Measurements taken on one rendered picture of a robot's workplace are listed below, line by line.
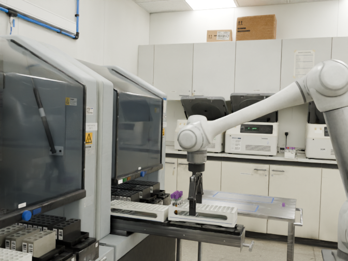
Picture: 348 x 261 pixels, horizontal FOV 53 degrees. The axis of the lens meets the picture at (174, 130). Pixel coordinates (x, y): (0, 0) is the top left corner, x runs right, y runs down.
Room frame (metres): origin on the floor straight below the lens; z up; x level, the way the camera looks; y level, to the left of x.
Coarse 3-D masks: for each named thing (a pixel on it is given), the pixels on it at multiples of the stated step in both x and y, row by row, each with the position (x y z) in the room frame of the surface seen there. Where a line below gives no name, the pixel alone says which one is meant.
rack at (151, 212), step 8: (120, 200) 1.72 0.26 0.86; (112, 208) 1.70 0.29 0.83; (120, 208) 1.61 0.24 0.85; (128, 208) 1.60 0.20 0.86; (136, 208) 1.58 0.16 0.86; (144, 208) 1.59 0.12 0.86; (152, 208) 1.59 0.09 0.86; (160, 208) 1.59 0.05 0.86; (128, 216) 1.60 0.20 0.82; (136, 216) 1.58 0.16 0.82; (144, 216) 1.64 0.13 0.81; (152, 216) 1.65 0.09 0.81; (160, 216) 1.55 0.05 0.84
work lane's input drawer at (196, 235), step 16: (112, 224) 1.60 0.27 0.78; (128, 224) 1.58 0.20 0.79; (144, 224) 1.55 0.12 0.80; (160, 224) 1.54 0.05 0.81; (176, 224) 1.51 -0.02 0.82; (192, 224) 1.56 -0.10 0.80; (208, 224) 1.57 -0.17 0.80; (192, 240) 1.48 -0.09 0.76; (208, 240) 1.46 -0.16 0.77; (224, 240) 1.43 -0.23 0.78; (240, 240) 1.41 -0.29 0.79
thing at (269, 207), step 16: (208, 192) 2.18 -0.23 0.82; (224, 192) 2.19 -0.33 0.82; (240, 208) 1.81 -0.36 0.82; (256, 208) 1.81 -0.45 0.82; (272, 208) 1.82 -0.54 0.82; (288, 208) 1.83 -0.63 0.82; (288, 224) 1.65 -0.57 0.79; (288, 240) 1.65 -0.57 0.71; (176, 256) 1.86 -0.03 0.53; (288, 256) 1.65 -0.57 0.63
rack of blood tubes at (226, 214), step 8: (168, 208) 1.54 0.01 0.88; (176, 208) 1.52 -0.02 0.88; (184, 208) 1.51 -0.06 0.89; (200, 208) 1.51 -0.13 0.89; (208, 208) 1.51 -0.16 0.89; (216, 208) 1.51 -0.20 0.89; (224, 208) 1.51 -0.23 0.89; (232, 208) 1.52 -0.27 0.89; (168, 216) 1.54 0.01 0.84; (176, 216) 1.52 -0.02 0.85; (184, 216) 1.51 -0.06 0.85; (192, 216) 1.51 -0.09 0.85; (200, 216) 1.58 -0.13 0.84; (208, 216) 1.58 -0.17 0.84; (216, 216) 1.56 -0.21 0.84; (224, 216) 1.55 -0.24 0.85; (232, 216) 1.44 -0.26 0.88; (216, 224) 1.47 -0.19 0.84; (224, 224) 1.46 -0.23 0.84; (232, 224) 1.44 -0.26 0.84
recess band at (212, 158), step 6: (168, 156) 4.06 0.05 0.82; (174, 156) 4.04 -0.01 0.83; (180, 156) 4.02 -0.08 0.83; (186, 156) 3.99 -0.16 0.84; (210, 156) 3.90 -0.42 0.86; (216, 156) 3.88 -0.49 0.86; (222, 156) 3.86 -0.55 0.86; (246, 162) 3.77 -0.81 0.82; (252, 162) 3.76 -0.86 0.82; (258, 162) 3.73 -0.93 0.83; (264, 162) 3.72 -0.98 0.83; (270, 162) 3.70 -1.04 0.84; (276, 162) 3.68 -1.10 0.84; (282, 162) 3.66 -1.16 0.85; (288, 162) 3.64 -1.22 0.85; (294, 162) 3.62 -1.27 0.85; (300, 162) 3.60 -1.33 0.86; (306, 162) 3.58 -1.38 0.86; (336, 168) 3.49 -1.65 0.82
